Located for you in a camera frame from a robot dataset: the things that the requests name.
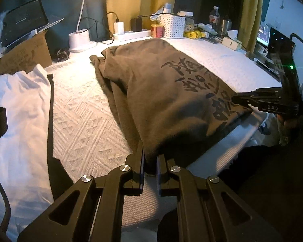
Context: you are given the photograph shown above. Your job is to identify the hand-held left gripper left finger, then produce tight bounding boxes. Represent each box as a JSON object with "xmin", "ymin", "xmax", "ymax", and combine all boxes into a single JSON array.
[{"xmin": 17, "ymin": 141, "xmax": 145, "ymax": 242}]

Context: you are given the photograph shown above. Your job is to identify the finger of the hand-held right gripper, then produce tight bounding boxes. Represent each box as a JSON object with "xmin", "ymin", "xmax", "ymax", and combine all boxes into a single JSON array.
[
  {"xmin": 231, "ymin": 87, "xmax": 284, "ymax": 101},
  {"xmin": 232, "ymin": 98, "xmax": 260, "ymax": 112}
]

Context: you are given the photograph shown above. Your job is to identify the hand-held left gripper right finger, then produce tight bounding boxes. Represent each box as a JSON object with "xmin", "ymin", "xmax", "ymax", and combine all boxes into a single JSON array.
[{"xmin": 156, "ymin": 154, "xmax": 281, "ymax": 242}]

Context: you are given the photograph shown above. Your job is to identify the brown printed t-shirt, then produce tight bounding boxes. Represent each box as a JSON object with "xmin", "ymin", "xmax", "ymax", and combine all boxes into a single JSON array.
[{"xmin": 89, "ymin": 38, "xmax": 258, "ymax": 174}]

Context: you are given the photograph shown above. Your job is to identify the person's right hand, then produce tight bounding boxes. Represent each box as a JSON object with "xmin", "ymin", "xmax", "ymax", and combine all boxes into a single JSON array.
[{"xmin": 276, "ymin": 115, "xmax": 295, "ymax": 145}]

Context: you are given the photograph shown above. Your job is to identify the dark flat box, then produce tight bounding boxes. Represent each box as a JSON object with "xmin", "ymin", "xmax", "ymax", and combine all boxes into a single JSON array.
[{"xmin": 255, "ymin": 59, "xmax": 281, "ymax": 81}]

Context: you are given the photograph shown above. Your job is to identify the pale tissue box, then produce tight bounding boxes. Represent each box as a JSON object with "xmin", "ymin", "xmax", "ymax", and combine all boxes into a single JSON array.
[{"xmin": 222, "ymin": 37, "xmax": 243, "ymax": 51}]

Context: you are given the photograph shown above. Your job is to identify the computer monitor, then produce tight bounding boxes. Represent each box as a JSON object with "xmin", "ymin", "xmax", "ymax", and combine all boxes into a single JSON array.
[{"xmin": 257, "ymin": 20, "xmax": 271, "ymax": 48}]

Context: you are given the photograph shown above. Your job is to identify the stainless steel cup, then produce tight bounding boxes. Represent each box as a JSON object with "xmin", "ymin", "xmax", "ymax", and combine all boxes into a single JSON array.
[{"xmin": 221, "ymin": 18, "xmax": 233, "ymax": 37}]

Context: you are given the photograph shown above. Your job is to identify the crumpled patterned plastic bag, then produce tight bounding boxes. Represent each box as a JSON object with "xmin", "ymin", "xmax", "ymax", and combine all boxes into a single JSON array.
[{"xmin": 197, "ymin": 23, "xmax": 215, "ymax": 33}]

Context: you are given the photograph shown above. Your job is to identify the yellow duck snack packet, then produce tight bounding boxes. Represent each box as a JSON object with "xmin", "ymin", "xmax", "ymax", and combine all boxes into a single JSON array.
[{"xmin": 184, "ymin": 30, "xmax": 209, "ymax": 39}]

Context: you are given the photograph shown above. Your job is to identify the clear water bottle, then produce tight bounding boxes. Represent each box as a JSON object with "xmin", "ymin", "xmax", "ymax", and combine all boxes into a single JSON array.
[{"xmin": 209, "ymin": 6, "xmax": 221, "ymax": 31}]

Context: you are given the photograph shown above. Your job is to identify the yellow curtain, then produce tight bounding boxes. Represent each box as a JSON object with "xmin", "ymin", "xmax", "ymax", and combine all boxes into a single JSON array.
[{"xmin": 240, "ymin": 0, "xmax": 265, "ymax": 49}]

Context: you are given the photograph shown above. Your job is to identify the clear jar with white lid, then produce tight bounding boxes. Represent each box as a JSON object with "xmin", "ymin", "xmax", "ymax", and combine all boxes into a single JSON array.
[{"xmin": 177, "ymin": 11, "xmax": 195, "ymax": 33}]

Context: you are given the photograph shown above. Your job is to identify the white perforated plastic basket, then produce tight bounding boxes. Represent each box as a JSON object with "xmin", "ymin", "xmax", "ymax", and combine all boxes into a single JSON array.
[{"xmin": 160, "ymin": 14, "xmax": 186, "ymax": 39}]

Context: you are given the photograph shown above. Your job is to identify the red can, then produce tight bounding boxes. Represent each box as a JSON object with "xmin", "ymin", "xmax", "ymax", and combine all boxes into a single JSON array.
[{"xmin": 151, "ymin": 24, "xmax": 165, "ymax": 39}]

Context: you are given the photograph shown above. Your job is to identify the white shirt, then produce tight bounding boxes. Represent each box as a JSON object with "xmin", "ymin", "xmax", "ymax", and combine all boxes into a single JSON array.
[{"xmin": 0, "ymin": 64, "xmax": 56, "ymax": 232}]

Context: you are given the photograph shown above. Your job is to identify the white power strip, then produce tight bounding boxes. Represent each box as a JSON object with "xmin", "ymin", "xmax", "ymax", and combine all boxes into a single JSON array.
[{"xmin": 112, "ymin": 29, "xmax": 152, "ymax": 42}]

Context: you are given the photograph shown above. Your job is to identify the black charger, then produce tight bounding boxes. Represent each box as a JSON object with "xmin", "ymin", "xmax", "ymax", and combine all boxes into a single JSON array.
[{"xmin": 130, "ymin": 18, "xmax": 142, "ymax": 33}]

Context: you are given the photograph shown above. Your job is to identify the white desk lamp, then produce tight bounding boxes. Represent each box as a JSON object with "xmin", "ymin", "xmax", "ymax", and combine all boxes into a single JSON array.
[{"xmin": 69, "ymin": 0, "xmax": 117, "ymax": 53}]

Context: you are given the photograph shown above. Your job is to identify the white charger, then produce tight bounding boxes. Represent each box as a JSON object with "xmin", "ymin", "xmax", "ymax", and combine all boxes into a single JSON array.
[{"xmin": 114, "ymin": 21, "xmax": 125, "ymax": 35}]

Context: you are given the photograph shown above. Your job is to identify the cardboard box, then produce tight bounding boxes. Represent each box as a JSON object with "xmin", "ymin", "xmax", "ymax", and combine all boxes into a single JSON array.
[{"xmin": 0, "ymin": 29, "xmax": 53, "ymax": 81}]

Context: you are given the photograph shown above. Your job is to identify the black strap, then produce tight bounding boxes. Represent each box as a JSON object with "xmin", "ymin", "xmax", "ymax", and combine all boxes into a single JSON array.
[{"xmin": 47, "ymin": 74, "xmax": 74, "ymax": 199}]

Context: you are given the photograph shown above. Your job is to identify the thick black cable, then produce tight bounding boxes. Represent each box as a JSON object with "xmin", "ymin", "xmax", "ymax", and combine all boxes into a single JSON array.
[{"xmin": 0, "ymin": 166, "xmax": 12, "ymax": 235}]

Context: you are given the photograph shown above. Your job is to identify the tangled black cables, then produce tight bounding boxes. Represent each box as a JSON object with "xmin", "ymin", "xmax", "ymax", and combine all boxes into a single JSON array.
[{"xmin": 54, "ymin": 48, "xmax": 70, "ymax": 62}]

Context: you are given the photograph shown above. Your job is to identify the black charger cable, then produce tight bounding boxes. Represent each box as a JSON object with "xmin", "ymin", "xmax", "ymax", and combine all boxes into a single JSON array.
[{"xmin": 106, "ymin": 11, "xmax": 120, "ymax": 24}]

